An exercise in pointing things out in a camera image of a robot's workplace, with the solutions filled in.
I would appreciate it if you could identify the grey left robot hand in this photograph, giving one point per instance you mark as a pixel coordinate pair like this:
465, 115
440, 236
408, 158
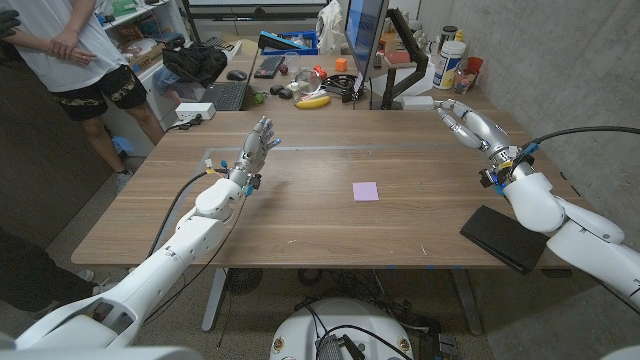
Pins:
255, 150

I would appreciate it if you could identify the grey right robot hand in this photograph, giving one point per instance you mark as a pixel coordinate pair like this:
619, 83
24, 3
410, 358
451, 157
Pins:
482, 130

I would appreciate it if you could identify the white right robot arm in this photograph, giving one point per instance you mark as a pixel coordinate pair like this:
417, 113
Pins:
580, 235

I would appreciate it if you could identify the black photo album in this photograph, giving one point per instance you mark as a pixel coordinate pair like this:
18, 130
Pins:
502, 237

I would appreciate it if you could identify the purple sticky note pad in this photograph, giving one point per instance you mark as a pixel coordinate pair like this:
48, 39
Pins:
365, 191

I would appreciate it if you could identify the green ball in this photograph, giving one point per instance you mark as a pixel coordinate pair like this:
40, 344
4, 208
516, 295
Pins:
259, 98

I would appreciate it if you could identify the clear jar with coloured pieces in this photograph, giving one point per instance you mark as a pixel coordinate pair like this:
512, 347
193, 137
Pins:
464, 81

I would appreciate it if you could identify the red cup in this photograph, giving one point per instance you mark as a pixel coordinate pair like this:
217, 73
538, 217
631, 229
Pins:
475, 65

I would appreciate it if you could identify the white flat box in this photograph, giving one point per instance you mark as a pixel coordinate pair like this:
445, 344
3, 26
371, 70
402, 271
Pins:
417, 102

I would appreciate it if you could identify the white power strip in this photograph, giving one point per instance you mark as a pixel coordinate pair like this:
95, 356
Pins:
195, 111

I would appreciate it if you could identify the white wipes canister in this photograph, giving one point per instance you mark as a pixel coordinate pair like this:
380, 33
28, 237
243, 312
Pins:
447, 65

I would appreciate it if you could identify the yellow banana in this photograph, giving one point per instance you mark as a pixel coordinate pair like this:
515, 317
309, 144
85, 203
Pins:
312, 102

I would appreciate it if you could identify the black computer mouse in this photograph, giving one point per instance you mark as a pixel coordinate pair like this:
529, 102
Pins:
236, 75

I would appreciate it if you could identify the black keyboard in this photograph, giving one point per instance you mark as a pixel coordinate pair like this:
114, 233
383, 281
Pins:
269, 66

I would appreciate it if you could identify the red apple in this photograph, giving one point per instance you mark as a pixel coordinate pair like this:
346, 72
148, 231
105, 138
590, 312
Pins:
283, 69

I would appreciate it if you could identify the clear glass bowl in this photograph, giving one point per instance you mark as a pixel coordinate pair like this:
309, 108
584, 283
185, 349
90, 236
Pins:
307, 81

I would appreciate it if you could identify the black bag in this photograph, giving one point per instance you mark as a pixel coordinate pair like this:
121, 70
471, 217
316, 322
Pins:
195, 62

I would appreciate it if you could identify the black coiled holder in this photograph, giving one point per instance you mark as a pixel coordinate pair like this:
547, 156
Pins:
342, 86

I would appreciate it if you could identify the blue plastic crate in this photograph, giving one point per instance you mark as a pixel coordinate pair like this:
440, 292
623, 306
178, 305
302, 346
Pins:
302, 42

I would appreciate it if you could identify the orange cube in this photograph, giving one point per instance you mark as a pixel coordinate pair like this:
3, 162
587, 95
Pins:
341, 64

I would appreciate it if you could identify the white plastic bag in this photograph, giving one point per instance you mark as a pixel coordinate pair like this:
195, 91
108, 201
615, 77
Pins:
331, 27

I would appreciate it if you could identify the black computer monitor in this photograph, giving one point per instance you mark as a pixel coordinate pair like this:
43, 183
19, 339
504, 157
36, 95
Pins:
365, 35

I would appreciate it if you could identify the grey table leg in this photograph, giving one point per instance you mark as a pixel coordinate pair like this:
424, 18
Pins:
466, 300
214, 300

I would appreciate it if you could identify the white shelf unit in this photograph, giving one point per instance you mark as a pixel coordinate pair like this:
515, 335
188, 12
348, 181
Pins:
160, 15

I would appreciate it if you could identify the white robot torso base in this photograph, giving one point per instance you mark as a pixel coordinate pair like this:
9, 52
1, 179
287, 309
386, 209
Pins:
345, 317

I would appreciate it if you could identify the person in white shirt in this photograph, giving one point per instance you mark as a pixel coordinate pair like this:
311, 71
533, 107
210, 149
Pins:
65, 65

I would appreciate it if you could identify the person in dark trousers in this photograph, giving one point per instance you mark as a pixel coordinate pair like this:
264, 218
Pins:
35, 275

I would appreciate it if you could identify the person with grey glove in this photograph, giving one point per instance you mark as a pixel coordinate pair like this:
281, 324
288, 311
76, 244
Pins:
9, 24

